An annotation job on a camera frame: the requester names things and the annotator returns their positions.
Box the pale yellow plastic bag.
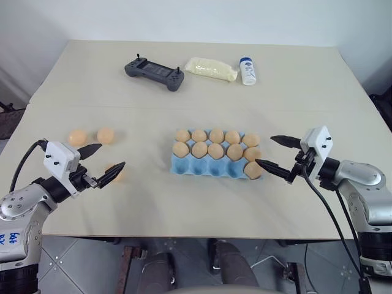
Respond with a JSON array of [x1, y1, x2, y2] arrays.
[[184, 56, 239, 83]]

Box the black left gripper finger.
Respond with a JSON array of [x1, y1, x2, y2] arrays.
[[78, 143, 103, 160], [96, 161, 127, 189]]

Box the grey handheld game controller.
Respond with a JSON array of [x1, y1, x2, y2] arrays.
[[124, 54, 186, 92]]

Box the dark rounded shape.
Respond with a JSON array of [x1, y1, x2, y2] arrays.
[[140, 239, 176, 294], [211, 240, 260, 289]]

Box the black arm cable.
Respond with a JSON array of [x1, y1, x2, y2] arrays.
[[9, 139, 50, 193], [303, 171, 373, 294], [334, 186, 365, 258]]

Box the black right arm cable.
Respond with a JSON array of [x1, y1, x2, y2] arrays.
[[303, 171, 373, 294], [334, 186, 365, 258]]

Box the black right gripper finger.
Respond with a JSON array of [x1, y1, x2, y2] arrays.
[[255, 159, 294, 184], [269, 135, 303, 150]]

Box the rusty metal frame bar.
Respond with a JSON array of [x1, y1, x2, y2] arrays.
[[283, 262, 310, 294], [115, 245, 145, 294]]

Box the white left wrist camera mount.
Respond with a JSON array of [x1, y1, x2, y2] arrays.
[[43, 141, 81, 195]]

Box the blue egg tray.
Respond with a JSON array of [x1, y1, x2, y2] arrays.
[[170, 130, 263, 181]]

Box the white bottle with blue cap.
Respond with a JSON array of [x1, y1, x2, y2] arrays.
[[238, 57, 257, 86]]

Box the dark background object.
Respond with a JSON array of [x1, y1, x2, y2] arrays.
[[369, 91, 392, 133]]

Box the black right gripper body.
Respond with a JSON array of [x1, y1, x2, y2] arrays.
[[287, 148, 317, 184]]

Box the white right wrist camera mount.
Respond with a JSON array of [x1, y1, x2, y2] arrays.
[[300, 125, 334, 181]]

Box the dark woven chair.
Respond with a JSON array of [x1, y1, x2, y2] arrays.
[[0, 99, 28, 141]]

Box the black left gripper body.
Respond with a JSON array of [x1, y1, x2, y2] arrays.
[[69, 164, 99, 194]]

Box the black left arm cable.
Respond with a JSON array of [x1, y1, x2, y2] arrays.
[[9, 139, 50, 193]]

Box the white floor cable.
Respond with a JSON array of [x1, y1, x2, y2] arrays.
[[251, 255, 290, 271]]

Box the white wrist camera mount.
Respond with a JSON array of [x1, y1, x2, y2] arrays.
[[300, 125, 334, 181], [43, 141, 81, 195]]

